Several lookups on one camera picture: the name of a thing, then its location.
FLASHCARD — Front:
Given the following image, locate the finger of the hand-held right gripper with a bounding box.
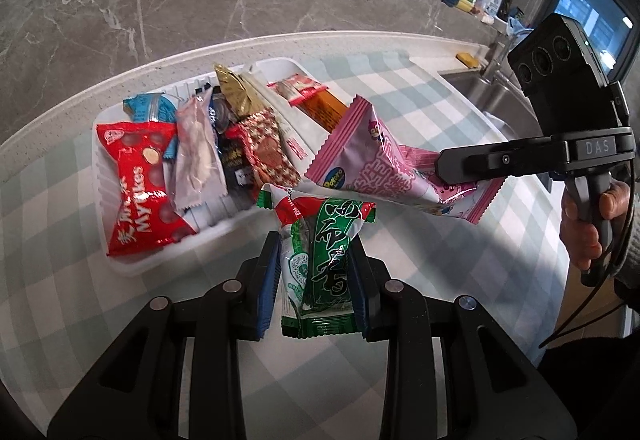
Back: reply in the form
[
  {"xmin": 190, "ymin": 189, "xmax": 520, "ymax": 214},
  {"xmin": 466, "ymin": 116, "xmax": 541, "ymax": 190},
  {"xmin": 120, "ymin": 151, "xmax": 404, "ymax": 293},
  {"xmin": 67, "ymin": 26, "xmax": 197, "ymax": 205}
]
[{"xmin": 434, "ymin": 136, "xmax": 571, "ymax": 183}]

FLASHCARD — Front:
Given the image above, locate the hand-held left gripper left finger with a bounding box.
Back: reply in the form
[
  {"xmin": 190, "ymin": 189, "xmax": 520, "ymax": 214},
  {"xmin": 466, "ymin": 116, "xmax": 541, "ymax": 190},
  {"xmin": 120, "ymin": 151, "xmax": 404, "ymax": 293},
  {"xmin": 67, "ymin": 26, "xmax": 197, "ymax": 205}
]
[{"xmin": 47, "ymin": 230, "xmax": 281, "ymax": 440}]

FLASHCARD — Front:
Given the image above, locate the steel sink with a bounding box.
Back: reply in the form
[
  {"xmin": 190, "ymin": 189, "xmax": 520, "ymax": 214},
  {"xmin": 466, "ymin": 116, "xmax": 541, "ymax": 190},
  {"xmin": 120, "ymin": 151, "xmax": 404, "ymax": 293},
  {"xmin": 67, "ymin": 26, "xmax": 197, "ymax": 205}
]
[{"xmin": 440, "ymin": 65, "xmax": 551, "ymax": 156}]

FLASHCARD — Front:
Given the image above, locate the small red white snack packet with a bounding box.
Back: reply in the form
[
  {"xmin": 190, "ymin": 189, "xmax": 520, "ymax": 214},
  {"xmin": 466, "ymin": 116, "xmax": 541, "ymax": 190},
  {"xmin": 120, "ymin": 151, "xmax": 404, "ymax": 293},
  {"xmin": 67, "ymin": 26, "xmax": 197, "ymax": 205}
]
[{"xmin": 266, "ymin": 75, "xmax": 326, "ymax": 107}]

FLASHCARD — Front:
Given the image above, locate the black snack packet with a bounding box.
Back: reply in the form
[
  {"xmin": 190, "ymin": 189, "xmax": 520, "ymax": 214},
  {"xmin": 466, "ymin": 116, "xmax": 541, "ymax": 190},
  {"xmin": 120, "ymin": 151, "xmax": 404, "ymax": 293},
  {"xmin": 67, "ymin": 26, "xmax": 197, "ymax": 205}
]
[{"xmin": 215, "ymin": 90, "xmax": 258, "ymax": 201}]

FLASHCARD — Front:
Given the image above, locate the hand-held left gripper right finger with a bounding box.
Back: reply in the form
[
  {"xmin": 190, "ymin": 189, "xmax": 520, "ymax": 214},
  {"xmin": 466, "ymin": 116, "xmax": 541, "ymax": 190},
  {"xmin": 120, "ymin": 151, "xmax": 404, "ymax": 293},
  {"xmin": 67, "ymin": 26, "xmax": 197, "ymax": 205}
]
[{"xmin": 347, "ymin": 245, "xmax": 576, "ymax": 440}]

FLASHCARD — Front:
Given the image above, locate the light blue snack packet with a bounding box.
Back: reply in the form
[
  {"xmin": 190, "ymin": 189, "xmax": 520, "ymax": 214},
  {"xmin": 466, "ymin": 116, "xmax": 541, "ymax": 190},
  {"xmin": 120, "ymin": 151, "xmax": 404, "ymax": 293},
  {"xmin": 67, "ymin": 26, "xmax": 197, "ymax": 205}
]
[{"xmin": 122, "ymin": 92, "xmax": 179, "ymax": 156}]

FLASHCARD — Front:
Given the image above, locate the black cable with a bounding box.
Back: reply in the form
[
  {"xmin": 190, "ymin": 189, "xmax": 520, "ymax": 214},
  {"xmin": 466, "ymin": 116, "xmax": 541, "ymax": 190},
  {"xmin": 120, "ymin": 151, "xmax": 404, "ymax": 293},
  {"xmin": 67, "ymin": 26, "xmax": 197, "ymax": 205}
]
[{"xmin": 540, "ymin": 180, "xmax": 640, "ymax": 348}]

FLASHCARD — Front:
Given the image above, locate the steel faucet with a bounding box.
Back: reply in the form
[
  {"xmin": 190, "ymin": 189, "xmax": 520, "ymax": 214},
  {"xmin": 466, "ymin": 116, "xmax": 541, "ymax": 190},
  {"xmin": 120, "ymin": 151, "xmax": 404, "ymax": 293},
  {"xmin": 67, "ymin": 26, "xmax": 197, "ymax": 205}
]
[{"xmin": 480, "ymin": 33, "xmax": 516, "ymax": 81}]

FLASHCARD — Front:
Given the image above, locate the gold snack packet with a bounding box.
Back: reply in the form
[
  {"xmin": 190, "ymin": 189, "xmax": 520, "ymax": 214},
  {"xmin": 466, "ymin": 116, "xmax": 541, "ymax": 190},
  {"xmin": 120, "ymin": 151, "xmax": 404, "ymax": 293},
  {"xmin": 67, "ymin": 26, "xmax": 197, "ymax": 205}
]
[{"xmin": 214, "ymin": 64, "xmax": 302, "ymax": 188}]

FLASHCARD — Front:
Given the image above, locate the big red snack packet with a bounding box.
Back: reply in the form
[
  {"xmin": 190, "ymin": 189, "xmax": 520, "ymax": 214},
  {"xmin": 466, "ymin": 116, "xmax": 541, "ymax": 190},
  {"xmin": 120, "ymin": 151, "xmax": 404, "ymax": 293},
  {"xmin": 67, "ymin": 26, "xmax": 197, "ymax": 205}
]
[{"xmin": 96, "ymin": 121, "xmax": 198, "ymax": 257}]

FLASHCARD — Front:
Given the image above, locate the green white checked tablecloth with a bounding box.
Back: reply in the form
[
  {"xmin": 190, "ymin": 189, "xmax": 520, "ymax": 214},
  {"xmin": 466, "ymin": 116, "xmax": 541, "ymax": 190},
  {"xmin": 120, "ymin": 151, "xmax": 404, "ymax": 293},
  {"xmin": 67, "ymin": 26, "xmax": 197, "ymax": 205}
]
[{"xmin": 0, "ymin": 53, "xmax": 576, "ymax": 440}]

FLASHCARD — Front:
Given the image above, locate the white pouch packet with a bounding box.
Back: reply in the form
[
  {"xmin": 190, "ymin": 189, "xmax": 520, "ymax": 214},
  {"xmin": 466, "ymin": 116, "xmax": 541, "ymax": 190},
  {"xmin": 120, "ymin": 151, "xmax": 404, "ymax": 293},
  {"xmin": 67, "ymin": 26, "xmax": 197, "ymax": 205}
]
[{"xmin": 240, "ymin": 70, "xmax": 313, "ymax": 161}]

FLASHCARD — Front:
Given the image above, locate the translucent snack packet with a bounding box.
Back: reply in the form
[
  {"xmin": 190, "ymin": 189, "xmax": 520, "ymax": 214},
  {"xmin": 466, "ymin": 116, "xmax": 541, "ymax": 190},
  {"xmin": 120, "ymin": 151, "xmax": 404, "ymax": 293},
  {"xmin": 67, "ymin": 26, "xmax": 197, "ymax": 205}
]
[{"xmin": 167, "ymin": 88, "xmax": 228, "ymax": 211}]

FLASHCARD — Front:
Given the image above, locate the pink snack packet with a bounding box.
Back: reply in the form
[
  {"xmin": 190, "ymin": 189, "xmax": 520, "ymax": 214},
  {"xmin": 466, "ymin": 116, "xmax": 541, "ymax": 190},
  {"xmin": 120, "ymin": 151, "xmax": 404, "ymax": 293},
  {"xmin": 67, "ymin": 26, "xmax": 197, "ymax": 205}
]
[{"xmin": 305, "ymin": 94, "xmax": 506, "ymax": 224}]

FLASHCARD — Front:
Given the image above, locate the white plastic tray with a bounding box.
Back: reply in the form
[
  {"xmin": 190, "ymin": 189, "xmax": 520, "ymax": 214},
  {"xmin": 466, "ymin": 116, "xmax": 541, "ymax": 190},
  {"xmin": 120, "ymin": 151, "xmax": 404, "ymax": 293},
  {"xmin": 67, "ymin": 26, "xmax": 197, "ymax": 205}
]
[{"xmin": 92, "ymin": 58, "xmax": 321, "ymax": 277}]

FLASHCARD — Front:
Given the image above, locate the person's right hand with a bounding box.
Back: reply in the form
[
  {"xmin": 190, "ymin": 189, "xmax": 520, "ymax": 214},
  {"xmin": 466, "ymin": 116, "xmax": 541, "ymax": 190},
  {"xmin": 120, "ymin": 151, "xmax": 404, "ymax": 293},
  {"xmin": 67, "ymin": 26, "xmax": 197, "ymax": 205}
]
[{"xmin": 557, "ymin": 180, "xmax": 633, "ymax": 271}]

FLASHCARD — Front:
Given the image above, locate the green snack packet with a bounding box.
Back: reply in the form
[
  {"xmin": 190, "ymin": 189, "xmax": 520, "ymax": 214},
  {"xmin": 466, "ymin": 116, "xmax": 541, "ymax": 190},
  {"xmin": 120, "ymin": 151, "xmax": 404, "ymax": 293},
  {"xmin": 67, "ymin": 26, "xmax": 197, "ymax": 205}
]
[{"xmin": 256, "ymin": 183, "xmax": 377, "ymax": 338}]

